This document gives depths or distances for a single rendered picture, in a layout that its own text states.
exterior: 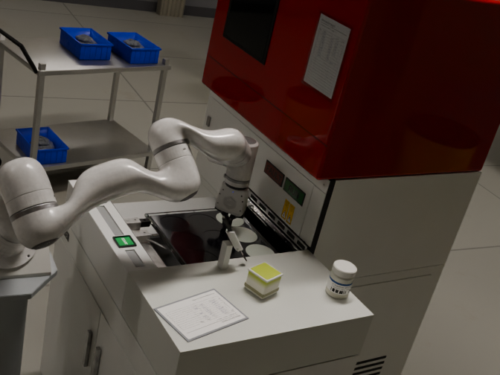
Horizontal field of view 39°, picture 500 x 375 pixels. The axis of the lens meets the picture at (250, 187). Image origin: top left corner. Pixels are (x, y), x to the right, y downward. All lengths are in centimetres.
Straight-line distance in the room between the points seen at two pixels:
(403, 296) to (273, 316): 93
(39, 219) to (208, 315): 50
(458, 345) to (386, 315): 122
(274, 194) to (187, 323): 76
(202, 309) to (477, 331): 247
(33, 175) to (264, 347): 74
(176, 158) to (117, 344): 60
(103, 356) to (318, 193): 83
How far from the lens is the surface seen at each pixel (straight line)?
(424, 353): 381
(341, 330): 208
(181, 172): 189
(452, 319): 418
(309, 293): 212
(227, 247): 208
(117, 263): 210
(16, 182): 183
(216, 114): 281
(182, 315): 190
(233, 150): 195
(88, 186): 184
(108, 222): 226
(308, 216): 232
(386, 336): 290
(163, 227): 240
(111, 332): 220
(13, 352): 240
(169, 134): 191
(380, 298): 272
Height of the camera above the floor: 210
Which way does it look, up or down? 25 degrees down
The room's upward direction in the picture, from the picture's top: 14 degrees clockwise
